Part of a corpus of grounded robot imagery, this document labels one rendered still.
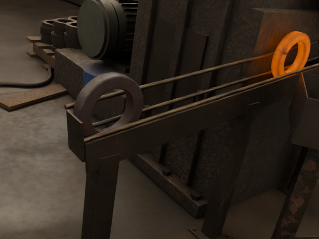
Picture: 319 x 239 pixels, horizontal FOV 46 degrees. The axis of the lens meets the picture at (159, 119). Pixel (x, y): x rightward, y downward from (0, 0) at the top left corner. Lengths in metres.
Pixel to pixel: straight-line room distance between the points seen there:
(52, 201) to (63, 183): 0.13
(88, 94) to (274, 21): 0.77
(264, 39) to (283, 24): 0.10
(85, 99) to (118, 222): 0.79
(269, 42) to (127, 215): 0.87
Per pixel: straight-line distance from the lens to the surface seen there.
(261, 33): 1.35
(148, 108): 1.03
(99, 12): 2.26
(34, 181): 1.75
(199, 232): 1.57
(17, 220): 1.55
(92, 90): 0.85
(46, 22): 3.24
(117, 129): 0.91
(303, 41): 1.44
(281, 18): 1.41
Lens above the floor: 1.02
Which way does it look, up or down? 25 degrees down
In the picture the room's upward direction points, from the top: 10 degrees clockwise
